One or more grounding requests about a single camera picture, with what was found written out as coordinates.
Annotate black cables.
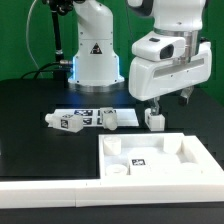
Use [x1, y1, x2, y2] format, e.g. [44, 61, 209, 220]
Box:
[20, 59, 73, 80]

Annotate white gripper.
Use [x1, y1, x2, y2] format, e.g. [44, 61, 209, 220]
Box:
[129, 42, 212, 116]

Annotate black camera stand pole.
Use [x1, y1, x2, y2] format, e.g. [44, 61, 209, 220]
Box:
[42, 0, 73, 81]

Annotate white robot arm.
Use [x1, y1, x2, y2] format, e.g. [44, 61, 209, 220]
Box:
[69, 0, 212, 115]

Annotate white square tabletop tray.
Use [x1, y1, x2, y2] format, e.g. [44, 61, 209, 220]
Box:
[99, 133, 202, 177]

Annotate white marker base sheet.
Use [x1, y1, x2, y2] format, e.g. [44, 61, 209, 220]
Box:
[54, 109, 139, 127]

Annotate white L-shaped obstacle fence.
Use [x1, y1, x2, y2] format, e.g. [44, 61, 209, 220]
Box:
[0, 134, 224, 209]

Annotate grey cable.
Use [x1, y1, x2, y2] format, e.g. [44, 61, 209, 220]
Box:
[25, 0, 44, 78]

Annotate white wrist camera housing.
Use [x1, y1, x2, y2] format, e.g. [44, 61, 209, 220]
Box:
[132, 33, 186, 62]

